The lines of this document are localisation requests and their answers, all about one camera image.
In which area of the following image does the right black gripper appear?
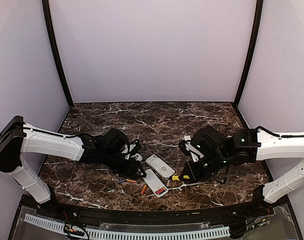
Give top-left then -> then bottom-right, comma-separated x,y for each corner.
180,151 -> 230,183

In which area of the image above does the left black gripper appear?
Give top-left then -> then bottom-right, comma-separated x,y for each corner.
101,149 -> 146,178

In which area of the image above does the orange AA battery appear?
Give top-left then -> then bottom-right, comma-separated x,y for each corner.
141,184 -> 147,195
126,178 -> 137,184

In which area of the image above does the yellow handled screwdriver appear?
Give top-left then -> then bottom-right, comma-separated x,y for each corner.
172,175 -> 190,181

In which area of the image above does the grey remote control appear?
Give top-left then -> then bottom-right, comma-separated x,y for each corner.
131,153 -> 143,162

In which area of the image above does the white remote with battery bay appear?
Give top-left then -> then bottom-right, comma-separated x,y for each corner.
146,154 -> 175,179

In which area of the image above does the white remote control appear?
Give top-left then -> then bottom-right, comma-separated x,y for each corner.
143,169 -> 168,198

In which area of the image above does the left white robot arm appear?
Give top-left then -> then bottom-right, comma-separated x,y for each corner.
0,115 -> 147,218

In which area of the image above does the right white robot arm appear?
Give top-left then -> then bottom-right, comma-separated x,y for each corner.
172,126 -> 304,217

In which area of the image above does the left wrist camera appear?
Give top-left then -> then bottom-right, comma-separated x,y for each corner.
121,139 -> 141,160

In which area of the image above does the black front rail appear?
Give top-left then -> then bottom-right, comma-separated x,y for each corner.
25,196 -> 274,228

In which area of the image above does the right black frame post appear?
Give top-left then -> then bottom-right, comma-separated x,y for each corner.
233,0 -> 264,109

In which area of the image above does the black frame post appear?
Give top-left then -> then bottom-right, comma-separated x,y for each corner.
41,0 -> 74,108
233,0 -> 264,109

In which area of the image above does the white slotted cable duct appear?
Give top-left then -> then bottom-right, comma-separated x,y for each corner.
24,214 -> 231,240

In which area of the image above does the left black frame post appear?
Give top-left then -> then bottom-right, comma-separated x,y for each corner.
41,0 -> 74,108

